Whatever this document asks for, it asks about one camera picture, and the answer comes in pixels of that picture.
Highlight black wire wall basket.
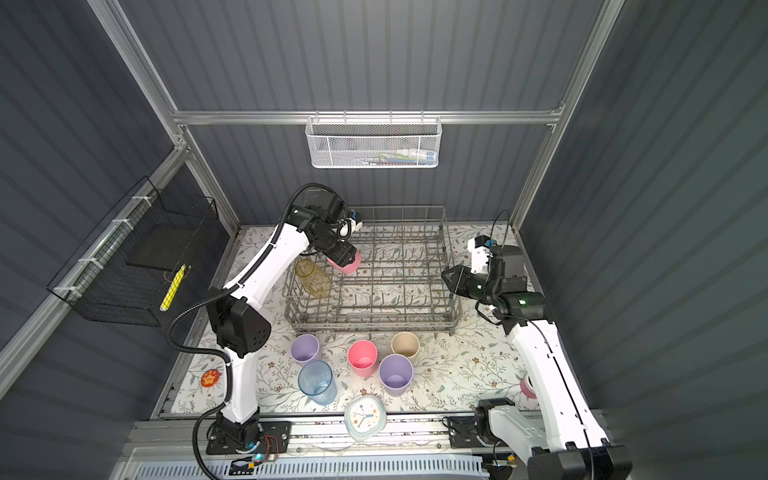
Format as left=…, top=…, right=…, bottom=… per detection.
left=47, top=179, right=220, bottom=327

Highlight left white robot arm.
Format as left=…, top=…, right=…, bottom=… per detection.
left=166, top=183, right=358, bottom=451

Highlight lilac cup front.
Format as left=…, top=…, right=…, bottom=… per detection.
left=378, top=354, right=414, bottom=397

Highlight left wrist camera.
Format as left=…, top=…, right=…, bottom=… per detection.
left=339, top=210, right=362, bottom=238

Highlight lilac cup left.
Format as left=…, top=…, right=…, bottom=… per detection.
left=289, top=334, right=321, bottom=365

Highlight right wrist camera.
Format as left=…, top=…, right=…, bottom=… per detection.
left=467, top=235, right=495, bottom=274

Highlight grey wire dish rack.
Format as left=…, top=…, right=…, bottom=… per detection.
left=283, top=205, right=461, bottom=333

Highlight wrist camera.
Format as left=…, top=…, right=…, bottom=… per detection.
left=467, top=235, right=495, bottom=274
left=339, top=210, right=362, bottom=238

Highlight clear amber glass cup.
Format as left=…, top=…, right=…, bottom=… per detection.
left=295, top=258, right=332, bottom=299

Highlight items in white basket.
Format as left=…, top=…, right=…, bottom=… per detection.
left=353, top=148, right=438, bottom=167

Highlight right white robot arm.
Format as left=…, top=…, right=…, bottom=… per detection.
left=441, top=235, right=633, bottom=479

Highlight lilac cup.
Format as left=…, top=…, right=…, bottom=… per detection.
left=289, top=334, right=321, bottom=365
left=378, top=354, right=414, bottom=397

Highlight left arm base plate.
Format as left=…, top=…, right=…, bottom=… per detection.
left=205, top=418, right=292, bottom=455

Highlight beige cup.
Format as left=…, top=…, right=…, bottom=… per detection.
left=391, top=331, right=421, bottom=359

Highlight pink cup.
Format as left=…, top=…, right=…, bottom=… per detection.
left=347, top=340, right=378, bottom=378
left=327, top=251, right=362, bottom=275

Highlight pink tape roll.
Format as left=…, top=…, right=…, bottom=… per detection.
left=520, top=375, right=537, bottom=399

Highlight white mint clock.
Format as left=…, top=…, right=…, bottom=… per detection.
left=344, top=395, right=387, bottom=442

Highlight white mesh wall basket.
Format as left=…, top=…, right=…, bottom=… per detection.
left=305, top=116, right=443, bottom=169

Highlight clear blue cup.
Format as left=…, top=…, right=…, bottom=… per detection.
left=298, top=360, right=337, bottom=406

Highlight yellow marker pen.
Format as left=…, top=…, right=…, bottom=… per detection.
left=159, top=265, right=187, bottom=312

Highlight red round sticker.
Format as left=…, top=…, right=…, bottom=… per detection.
left=200, top=369, right=221, bottom=388

